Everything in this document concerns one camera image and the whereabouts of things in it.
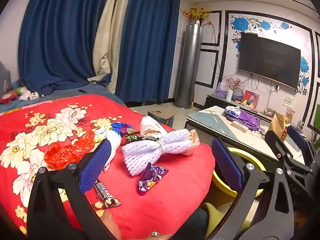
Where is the colourful painting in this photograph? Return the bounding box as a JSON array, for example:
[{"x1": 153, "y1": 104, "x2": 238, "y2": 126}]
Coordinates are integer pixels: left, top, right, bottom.
[{"x1": 241, "y1": 90, "x2": 260, "y2": 108}]

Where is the blue flower wall decal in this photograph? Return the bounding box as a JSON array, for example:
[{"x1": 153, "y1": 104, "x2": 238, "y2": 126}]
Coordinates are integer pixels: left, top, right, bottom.
[{"x1": 229, "y1": 15, "x2": 310, "y2": 96}]

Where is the purple backpack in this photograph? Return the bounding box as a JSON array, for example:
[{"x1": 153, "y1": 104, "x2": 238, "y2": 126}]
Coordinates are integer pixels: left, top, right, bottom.
[{"x1": 223, "y1": 109, "x2": 261, "y2": 131}]

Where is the dark blue curtain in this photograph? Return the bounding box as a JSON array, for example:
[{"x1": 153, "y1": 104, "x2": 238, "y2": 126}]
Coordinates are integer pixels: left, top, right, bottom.
[
  {"x1": 18, "y1": 0, "x2": 114, "y2": 97},
  {"x1": 115, "y1": 0, "x2": 181, "y2": 103}
]

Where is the orange-red plastic bag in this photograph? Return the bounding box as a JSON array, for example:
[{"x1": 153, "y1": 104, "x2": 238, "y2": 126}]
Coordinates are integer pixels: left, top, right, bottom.
[{"x1": 44, "y1": 131, "x2": 95, "y2": 170}]

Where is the blue wrapper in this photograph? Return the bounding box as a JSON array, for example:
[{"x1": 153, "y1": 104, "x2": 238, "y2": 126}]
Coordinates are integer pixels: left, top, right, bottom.
[{"x1": 110, "y1": 122, "x2": 131, "y2": 137}]

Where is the green cushion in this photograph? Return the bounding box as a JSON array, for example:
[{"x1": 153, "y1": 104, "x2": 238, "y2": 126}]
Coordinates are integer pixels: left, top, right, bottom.
[{"x1": 200, "y1": 202, "x2": 237, "y2": 240}]

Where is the red floral blanket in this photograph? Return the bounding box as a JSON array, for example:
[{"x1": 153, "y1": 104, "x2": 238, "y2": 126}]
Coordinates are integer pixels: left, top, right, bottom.
[{"x1": 0, "y1": 94, "x2": 216, "y2": 240}]

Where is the blue storage stool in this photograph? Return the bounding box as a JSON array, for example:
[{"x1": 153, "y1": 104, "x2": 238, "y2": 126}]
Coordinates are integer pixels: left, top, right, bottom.
[{"x1": 147, "y1": 110, "x2": 175, "y2": 125}]

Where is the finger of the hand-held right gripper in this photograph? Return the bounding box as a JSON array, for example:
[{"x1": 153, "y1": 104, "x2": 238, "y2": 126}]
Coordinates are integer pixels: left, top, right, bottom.
[
  {"x1": 264, "y1": 129, "x2": 307, "y2": 180},
  {"x1": 287, "y1": 125, "x2": 318, "y2": 168}
]

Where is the large white foam net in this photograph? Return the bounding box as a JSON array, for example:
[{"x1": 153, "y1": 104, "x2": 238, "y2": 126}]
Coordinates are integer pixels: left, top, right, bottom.
[{"x1": 122, "y1": 129, "x2": 193, "y2": 176}]

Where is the beige curtain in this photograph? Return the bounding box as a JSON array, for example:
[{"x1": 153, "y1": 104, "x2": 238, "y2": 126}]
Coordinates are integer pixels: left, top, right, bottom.
[{"x1": 92, "y1": 0, "x2": 137, "y2": 94}]

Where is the white and blue coffee table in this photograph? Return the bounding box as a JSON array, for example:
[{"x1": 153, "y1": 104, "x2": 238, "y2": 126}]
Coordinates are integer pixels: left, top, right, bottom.
[{"x1": 184, "y1": 106, "x2": 307, "y2": 170}]

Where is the dark television stand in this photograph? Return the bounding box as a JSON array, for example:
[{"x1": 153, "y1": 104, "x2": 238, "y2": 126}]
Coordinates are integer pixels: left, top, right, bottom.
[{"x1": 205, "y1": 94, "x2": 304, "y2": 130}]

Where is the yellow-rimmed black trash bin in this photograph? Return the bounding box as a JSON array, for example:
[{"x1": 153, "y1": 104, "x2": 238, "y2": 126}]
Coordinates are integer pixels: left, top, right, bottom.
[{"x1": 212, "y1": 147, "x2": 266, "y2": 198}]

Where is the white plastic bag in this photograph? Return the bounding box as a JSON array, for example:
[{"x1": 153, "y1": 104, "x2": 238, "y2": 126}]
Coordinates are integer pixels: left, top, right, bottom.
[{"x1": 139, "y1": 117, "x2": 167, "y2": 140}]

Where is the white power strip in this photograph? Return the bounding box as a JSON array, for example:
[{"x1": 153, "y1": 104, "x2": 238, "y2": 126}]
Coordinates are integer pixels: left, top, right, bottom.
[{"x1": 231, "y1": 121, "x2": 249, "y2": 132}]

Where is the small white foam net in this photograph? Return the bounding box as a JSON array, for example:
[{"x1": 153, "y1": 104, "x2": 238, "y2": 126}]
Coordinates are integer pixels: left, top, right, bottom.
[{"x1": 104, "y1": 130, "x2": 123, "y2": 173}]

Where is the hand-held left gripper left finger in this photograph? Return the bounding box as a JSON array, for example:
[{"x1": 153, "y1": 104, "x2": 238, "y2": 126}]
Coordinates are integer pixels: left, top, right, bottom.
[{"x1": 26, "y1": 139, "x2": 118, "y2": 240}]

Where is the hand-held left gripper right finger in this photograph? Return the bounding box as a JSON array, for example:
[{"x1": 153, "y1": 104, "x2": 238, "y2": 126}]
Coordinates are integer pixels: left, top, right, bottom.
[{"x1": 211, "y1": 137, "x2": 294, "y2": 240}]

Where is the red plush toy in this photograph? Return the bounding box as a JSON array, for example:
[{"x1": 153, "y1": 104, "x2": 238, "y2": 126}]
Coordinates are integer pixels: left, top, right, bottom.
[{"x1": 0, "y1": 92, "x2": 16, "y2": 104}]

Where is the black curved television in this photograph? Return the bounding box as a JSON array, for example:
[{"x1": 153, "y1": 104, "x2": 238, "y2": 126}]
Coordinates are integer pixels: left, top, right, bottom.
[{"x1": 237, "y1": 32, "x2": 301, "y2": 90}]

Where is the green white snack wrapper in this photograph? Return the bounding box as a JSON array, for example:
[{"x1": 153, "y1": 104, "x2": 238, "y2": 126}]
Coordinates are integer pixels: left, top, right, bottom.
[{"x1": 94, "y1": 126, "x2": 112, "y2": 143}]

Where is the purple gift box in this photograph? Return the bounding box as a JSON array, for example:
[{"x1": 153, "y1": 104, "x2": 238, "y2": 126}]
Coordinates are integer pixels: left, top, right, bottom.
[{"x1": 215, "y1": 82, "x2": 227, "y2": 97}]

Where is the grey pillow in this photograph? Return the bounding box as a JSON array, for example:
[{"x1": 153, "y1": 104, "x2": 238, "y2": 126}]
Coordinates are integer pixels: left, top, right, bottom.
[{"x1": 0, "y1": 61, "x2": 12, "y2": 95}]

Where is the brown paper bag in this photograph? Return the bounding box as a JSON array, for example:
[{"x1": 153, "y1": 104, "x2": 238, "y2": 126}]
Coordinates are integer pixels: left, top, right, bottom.
[{"x1": 270, "y1": 112, "x2": 292, "y2": 140}]

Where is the blue quilted sofa cover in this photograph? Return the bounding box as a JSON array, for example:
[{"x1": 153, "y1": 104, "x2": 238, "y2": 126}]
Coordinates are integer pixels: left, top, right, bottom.
[{"x1": 0, "y1": 82, "x2": 125, "y2": 113}]

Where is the clear plastic food wrapper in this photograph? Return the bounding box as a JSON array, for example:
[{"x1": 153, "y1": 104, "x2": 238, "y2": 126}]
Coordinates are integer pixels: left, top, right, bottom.
[{"x1": 184, "y1": 129, "x2": 201, "y2": 157}]

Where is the yellow artificial flower decoration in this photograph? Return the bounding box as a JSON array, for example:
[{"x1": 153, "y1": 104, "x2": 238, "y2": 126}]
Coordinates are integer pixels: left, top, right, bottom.
[{"x1": 180, "y1": 7, "x2": 212, "y2": 20}]

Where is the white blue tissue pack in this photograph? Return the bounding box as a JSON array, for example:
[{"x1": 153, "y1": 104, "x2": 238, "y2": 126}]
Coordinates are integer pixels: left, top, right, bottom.
[{"x1": 224, "y1": 106, "x2": 240, "y2": 117}]

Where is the purple snack wrapper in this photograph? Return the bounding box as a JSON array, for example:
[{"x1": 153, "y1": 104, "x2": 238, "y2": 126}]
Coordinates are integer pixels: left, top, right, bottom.
[{"x1": 138, "y1": 162, "x2": 169, "y2": 196}]

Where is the dark chocolate bar wrapper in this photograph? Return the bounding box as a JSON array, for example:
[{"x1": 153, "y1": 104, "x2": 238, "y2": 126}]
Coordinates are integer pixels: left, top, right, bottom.
[{"x1": 94, "y1": 181, "x2": 122, "y2": 208}]

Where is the round dark framed ornament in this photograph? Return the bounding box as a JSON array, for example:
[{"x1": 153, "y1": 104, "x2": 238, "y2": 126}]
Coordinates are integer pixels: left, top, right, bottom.
[{"x1": 232, "y1": 88, "x2": 243, "y2": 103}]

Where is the silver tower air conditioner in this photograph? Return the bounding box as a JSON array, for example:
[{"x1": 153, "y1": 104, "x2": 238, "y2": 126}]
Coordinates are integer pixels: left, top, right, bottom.
[{"x1": 174, "y1": 20, "x2": 202, "y2": 109}]

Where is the white paper wall notice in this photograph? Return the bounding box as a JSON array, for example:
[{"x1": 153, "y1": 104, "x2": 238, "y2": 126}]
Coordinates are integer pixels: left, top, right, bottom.
[{"x1": 282, "y1": 95, "x2": 295, "y2": 107}]

